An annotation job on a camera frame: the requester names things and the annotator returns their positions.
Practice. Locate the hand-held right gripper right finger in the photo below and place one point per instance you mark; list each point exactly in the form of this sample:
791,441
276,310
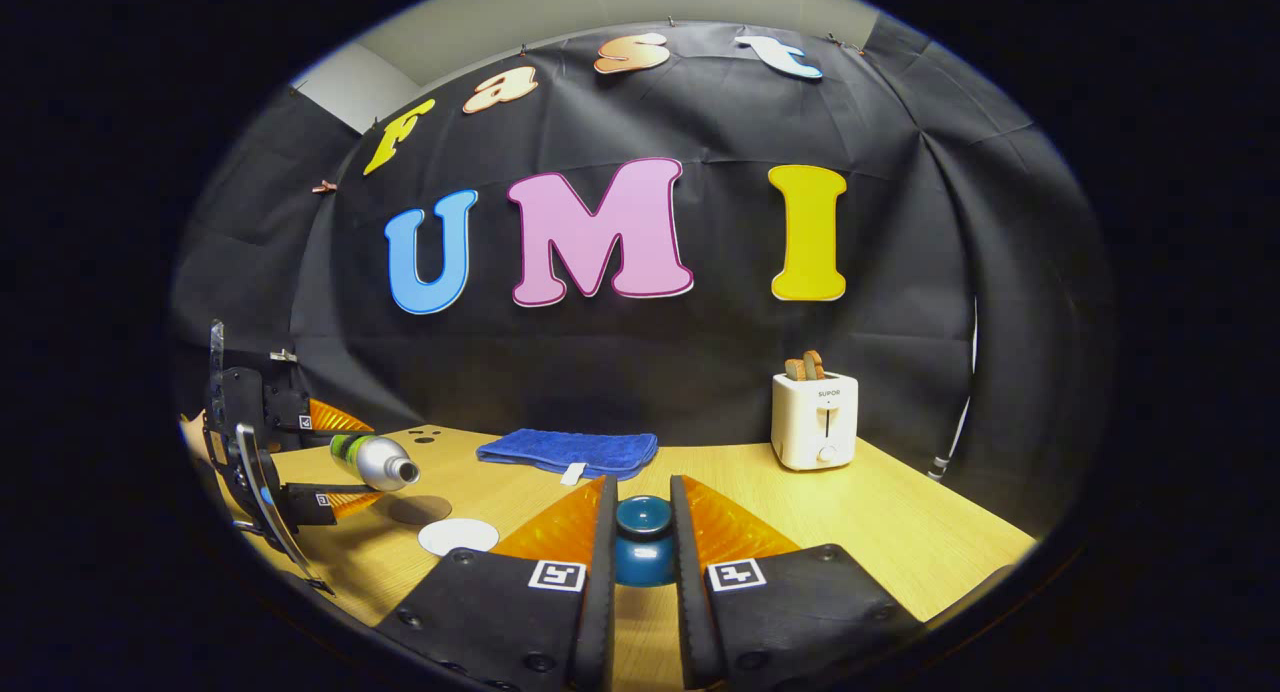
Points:
690,612

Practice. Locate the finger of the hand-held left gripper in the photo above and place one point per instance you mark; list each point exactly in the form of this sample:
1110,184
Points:
335,419
330,502

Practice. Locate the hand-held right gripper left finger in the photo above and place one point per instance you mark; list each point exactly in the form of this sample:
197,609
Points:
600,592

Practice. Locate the silver green water bottle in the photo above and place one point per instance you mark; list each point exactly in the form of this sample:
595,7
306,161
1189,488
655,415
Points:
375,460

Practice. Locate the teal teacup lid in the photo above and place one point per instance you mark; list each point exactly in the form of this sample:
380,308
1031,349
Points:
643,532

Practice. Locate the teal teacup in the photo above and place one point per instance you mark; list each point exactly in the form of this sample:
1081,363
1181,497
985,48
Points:
457,535

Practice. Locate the blue towel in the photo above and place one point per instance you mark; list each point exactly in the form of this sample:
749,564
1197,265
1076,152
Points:
570,450

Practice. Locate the black backdrop cloth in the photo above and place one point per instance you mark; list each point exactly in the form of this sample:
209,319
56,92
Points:
650,372

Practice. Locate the white toaster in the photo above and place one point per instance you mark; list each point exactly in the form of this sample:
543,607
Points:
812,422

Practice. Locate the toast slice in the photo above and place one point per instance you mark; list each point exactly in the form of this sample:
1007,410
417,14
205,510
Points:
814,364
795,370

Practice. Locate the white pole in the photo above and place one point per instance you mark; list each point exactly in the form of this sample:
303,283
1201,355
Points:
938,466

